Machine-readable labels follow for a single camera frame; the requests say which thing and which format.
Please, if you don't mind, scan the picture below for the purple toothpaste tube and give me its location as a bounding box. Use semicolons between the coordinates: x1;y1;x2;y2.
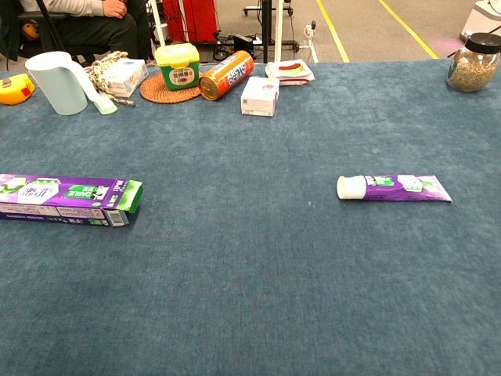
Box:
336;174;453;204

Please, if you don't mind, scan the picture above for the purple toothpaste carton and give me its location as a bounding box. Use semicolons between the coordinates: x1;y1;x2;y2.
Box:
0;173;144;228

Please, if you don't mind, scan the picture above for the small white cardboard box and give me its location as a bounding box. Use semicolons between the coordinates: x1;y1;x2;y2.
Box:
240;76;280;118

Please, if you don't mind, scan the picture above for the blue table cloth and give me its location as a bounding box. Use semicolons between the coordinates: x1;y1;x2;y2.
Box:
0;58;501;376

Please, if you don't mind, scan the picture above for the orange drink can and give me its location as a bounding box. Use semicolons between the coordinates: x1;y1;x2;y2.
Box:
198;49;255;102

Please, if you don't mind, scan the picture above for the white snack packet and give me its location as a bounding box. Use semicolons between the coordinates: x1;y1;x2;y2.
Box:
265;59;316;87

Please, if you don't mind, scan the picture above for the woven round coaster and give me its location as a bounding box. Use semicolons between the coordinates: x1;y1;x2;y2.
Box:
139;71;204;105

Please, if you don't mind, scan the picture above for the yellow green lidded container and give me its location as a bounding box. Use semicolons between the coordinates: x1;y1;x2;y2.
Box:
153;42;201;92

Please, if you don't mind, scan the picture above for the black tripod with straight pole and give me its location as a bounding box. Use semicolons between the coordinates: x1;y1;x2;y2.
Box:
262;0;274;63

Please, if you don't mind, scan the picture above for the white tissue packet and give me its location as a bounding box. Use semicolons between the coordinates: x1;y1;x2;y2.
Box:
102;58;150;99

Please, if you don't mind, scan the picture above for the light green brush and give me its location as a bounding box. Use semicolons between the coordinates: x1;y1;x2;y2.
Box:
90;96;118;116

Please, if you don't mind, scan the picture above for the white power strip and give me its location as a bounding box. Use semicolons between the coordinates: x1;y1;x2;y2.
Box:
304;20;319;63

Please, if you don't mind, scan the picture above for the red cabinet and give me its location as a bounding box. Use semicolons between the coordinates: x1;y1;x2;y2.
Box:
162;0;220;44

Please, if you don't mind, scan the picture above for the white plastic pitcher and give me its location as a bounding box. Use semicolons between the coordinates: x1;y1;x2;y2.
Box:
24;50;101;117

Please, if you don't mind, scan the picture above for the seated person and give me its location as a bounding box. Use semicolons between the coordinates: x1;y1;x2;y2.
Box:
0;0;153;66

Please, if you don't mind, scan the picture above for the glass jar black lid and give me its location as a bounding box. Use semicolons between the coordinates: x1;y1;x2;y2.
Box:
446;32;501;93

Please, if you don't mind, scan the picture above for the yellow tape measure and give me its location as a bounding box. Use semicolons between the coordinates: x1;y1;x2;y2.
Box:
0;73;36;106

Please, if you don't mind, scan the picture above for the black tripod with slanted pole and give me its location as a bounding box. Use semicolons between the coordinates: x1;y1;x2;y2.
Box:
34;0;63;52

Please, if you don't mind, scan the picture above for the white machine housing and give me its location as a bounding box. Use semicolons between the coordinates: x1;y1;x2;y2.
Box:
458;0;501;43

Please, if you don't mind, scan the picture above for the white upright post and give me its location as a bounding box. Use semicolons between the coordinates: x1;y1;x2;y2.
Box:
273;0;285;63

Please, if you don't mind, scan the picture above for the white frame leg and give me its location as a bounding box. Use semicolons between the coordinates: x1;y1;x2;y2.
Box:
146;0;168;48

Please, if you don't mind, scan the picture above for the braided beige rope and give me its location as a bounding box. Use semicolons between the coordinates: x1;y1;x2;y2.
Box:
84;50;137;108

